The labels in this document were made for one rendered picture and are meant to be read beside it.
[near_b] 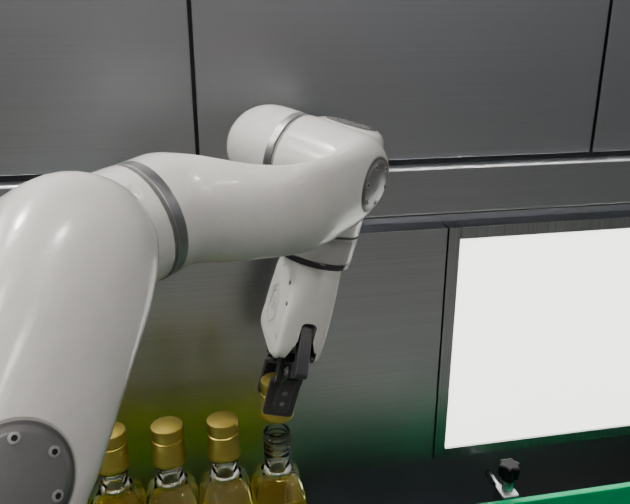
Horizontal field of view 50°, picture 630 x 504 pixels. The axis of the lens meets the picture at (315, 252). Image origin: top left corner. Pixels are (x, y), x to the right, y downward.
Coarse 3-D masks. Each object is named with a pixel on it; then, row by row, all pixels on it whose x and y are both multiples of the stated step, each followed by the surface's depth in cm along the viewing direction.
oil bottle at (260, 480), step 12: (252, 480) 75; (264, 480) 73; (276, 480) 73; (288, 480) 73; (300, 480) 74; (252, 492) 76; (264, 492) 72; (276, 492) 72; (288, 492) 72; (300, 492) 73
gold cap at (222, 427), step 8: (208, 416) 72; (216, 416) 72; (224, 416) 72; (232, 416) 72; (208, 424) 70; (216, 424) 70; (224, 424) 70; (232, 424) 70; (208, 432) 70; (216, 432) 70; (224, 432) 70; (232, 432) 70; (208, 440) 71; (216, 440) 70; (224, 440) 70; (232, 440) 70; (208, 448) 71; (216, 448) 70; (224, 448) 70; (232, 448) 71; (208, 456) 72; (216, 456) 71; (224, 456) 71; (232, 456) 71
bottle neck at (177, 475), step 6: (156, 468) 71; (180, 468) 71; (162, 474) 71; (168, 474) 70; (174, 474) 71; (180, 474) 71; (162, 480) 71; (168, 480) 71; (174, 480) 71; (180, 480) 72; (162, 486) 71; (168, 486) 71; (174, 486) 71
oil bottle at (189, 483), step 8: (184, 472) 74; (152, 480) 73; (184, 480) 72; (192, 480) 73; (152, 488) 71; (160, 488) 71; (168, 488) 71; (176, 488) 71; (184, 488) 71; (192, 488) 72; (152, 496) 71; (160, 496) 70; (168, 496) 70; (176, 496) 71; (184, 496) 71; (192, 496) 71
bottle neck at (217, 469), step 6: (234, 462) 72; (216, 468) 72; (222, 468) 72; (228, 468) 72; (234, 468) 72; (216, 474) 72; (222, 474) 72; (228, 474) 72; (234, 474) 72; (222, 480) 72
